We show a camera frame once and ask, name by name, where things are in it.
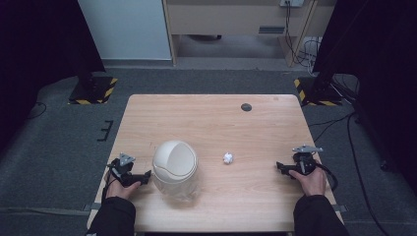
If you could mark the black curtain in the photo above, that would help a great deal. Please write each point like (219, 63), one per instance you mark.
(373, 65)
(39, 49)

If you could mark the beige wooden cabinet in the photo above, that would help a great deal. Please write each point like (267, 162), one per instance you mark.
(236, 19)

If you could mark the white dome-lid trash can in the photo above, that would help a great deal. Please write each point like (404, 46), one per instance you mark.
(175, 167)

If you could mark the crumpled white paper ball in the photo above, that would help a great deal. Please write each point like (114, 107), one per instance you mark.
(228, 158)

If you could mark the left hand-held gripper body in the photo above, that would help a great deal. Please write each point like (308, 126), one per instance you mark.
(124, 170)

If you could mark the person's right hand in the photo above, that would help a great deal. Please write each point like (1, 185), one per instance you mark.
(313, 183)

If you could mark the dark round table grommet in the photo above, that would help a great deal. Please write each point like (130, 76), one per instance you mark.
(246, 107)

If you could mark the white panel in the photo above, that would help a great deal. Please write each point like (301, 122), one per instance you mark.
(124, 29)

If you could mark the person's left hand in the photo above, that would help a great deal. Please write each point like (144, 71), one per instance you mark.
(118, 189)

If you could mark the black striped stand base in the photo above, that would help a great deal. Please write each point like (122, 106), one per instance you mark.
(93, 90)
(316, 91)

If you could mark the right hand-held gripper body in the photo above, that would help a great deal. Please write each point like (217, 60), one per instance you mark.
(305, 160)

